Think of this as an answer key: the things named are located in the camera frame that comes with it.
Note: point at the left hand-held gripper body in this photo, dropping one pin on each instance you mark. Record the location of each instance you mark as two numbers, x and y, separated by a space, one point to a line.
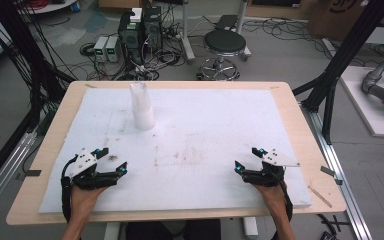
84 175

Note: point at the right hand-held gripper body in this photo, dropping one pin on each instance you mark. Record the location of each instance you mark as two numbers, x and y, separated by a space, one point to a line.
270 175

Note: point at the person's right hand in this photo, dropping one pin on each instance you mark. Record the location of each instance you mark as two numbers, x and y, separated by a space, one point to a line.
273 198

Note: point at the person's left hand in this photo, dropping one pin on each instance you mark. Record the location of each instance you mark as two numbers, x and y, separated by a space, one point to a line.
83 200

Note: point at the grey tape piece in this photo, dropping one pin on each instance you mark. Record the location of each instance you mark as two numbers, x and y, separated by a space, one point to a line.
32 173
328 171

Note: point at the thin wooden stick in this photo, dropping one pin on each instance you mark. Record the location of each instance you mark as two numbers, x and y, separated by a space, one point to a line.
320 196

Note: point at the white table leg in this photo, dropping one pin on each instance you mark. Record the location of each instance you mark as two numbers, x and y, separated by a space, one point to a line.
250 227

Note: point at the white foam mat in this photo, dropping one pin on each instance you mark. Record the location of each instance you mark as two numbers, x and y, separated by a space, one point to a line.
186 143

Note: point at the stack of white cups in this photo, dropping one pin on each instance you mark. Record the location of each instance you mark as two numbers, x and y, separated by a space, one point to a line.
142 108

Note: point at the person's legs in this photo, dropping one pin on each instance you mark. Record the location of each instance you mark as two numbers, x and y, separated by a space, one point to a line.
173 230

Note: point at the grey power supply unit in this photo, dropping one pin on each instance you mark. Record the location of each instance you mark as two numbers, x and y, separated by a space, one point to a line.
112 49
100 49

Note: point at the black round stool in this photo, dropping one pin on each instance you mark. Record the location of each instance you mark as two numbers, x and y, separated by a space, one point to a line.
224 45

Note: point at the black computer tower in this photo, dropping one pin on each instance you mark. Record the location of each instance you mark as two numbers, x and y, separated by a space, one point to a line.
130 38
152 30

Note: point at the white platform board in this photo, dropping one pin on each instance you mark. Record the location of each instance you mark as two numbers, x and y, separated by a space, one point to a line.
370 106

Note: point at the brown cardboard box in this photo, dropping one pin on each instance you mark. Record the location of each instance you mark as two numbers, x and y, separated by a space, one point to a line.
336 18

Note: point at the aluminium floor rail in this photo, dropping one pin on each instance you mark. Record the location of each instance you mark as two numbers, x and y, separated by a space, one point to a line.
341 186
5 170

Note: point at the black metal frame post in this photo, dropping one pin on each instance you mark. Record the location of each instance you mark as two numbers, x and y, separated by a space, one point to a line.
338 63
26 56

